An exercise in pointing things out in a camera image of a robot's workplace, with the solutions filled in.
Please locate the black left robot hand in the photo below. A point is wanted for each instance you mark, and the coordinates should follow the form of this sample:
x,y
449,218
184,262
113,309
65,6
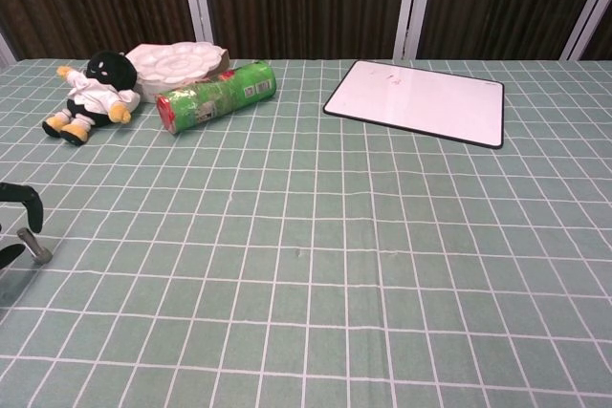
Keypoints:
x,y
31,205

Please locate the green cylindrical chip can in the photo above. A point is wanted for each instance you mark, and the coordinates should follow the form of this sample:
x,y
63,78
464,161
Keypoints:
x,y
217,95

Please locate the white flower-shaped paint palette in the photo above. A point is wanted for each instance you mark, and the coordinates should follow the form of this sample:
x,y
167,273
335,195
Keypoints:
x,y
177,61

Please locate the white board with black frame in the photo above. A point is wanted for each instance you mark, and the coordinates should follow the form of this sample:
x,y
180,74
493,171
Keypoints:
x,y
421,100

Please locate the black penguin plush toy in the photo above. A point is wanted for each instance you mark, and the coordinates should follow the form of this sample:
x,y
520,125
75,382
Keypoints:
x,y
102,88

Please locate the green white checkered tablecloth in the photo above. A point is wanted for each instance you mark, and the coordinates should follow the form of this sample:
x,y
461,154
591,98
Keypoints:
x,y
306,260

